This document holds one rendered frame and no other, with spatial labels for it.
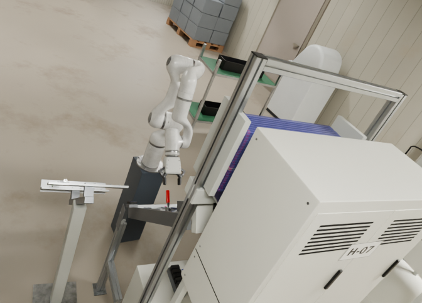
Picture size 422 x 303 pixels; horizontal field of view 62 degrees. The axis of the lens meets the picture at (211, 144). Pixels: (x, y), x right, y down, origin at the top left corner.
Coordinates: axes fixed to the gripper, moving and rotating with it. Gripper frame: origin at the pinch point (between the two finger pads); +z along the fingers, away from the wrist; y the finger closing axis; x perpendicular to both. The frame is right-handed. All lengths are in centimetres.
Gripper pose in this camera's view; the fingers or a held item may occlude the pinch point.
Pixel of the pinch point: (171, 183)
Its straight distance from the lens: 204.4
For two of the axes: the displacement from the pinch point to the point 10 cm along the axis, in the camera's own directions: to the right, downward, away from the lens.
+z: 0.1, 9.9, -1.6
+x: 5.2, -1.4, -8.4
